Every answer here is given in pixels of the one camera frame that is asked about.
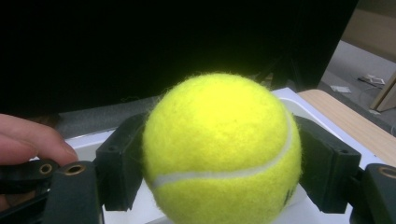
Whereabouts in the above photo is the white power strip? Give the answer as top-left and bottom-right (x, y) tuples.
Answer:
(357, 74), (387, 87)

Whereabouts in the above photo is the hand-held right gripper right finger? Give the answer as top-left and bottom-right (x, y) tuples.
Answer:
(293, 115), (362, 215)

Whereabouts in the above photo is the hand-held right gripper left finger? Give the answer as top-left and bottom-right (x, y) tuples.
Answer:
(94, 112), (149, 213)

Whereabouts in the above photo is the yellow tennis ball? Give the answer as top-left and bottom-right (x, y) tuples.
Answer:
(142, 72), (303, 224)

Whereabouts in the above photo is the white plastic bin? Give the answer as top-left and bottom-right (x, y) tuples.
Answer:
(64, 88), (386, 224)

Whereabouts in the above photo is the beige cabinet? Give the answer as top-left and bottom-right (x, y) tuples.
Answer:
(340, 8), (396, 63)

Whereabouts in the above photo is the wooden board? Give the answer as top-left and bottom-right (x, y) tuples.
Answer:
(369, 72), (396, 113)

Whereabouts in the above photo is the black curtain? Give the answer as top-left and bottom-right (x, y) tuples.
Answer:
(0, 0), (359, 119)

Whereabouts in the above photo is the white paper sheet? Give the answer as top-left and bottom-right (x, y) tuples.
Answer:
(330, 85), (352, 94)

